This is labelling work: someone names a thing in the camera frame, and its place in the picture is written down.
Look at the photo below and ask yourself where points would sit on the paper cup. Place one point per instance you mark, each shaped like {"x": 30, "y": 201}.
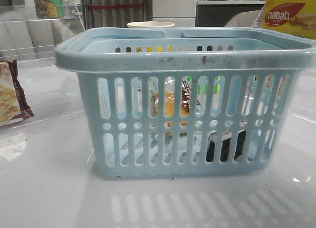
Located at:
{"x": 150, "y": 24}

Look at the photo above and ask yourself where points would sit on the yellow nabati wafer box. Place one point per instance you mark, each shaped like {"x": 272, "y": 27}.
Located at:
{"x": 295, "y": 17}

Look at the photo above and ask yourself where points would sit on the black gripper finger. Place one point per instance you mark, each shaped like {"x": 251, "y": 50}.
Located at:
{"x": 226, "y": 141}

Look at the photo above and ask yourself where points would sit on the brown cracker snack bag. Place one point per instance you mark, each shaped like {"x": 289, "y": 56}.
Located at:
{"x": 13, "y": 105}

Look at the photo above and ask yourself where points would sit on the light blue plastic basket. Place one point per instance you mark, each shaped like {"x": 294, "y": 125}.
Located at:
{"x": 246, "y": 78}

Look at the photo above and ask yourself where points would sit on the packaged bread slice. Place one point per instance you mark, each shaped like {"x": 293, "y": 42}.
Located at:
{"x": 169, "y": 97}

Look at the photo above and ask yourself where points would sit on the clear acrylic stand right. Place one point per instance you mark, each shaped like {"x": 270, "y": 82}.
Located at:
{"x": 257, "y": 23}

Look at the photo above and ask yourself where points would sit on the clear acrylic shelf left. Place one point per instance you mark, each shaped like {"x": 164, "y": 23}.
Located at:
{"x": 31, "y": 40}

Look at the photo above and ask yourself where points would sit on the white cabinet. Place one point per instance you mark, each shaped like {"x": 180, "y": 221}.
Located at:
{"x": 180, "y": 12}

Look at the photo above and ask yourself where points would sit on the green cartoon snack package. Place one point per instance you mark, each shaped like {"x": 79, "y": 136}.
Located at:
{"x": 49, "y": 8}

